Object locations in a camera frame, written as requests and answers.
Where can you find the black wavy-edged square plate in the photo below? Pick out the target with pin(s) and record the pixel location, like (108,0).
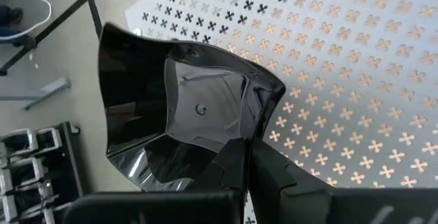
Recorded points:
(205,97)

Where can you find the grey perforated metal shelf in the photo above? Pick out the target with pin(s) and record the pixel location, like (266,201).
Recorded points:
(350,84)

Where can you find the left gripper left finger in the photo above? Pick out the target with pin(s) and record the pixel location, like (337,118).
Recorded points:
(226,183)

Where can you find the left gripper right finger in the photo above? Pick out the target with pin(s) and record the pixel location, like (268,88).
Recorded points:
(291,200)

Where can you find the person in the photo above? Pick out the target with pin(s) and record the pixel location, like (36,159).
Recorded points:
(12,14)

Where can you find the black rack with parts bins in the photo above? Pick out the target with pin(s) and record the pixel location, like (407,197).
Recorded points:
(24,172)

